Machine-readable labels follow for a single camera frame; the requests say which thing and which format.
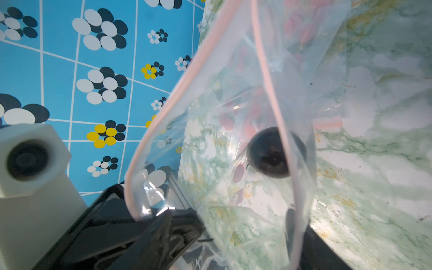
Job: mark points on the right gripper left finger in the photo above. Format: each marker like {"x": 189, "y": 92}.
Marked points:
{"x": 106, "y": 237}

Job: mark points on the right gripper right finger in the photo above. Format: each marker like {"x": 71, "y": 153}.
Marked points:
{"x": 316, "y": 254}

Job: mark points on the dark purple eggplant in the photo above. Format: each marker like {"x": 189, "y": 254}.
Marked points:
{"x": 265, "y": 153}

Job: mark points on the clear pink-dotted zip bag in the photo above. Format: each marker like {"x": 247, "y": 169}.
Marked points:
{"x": 254, "y": 69}

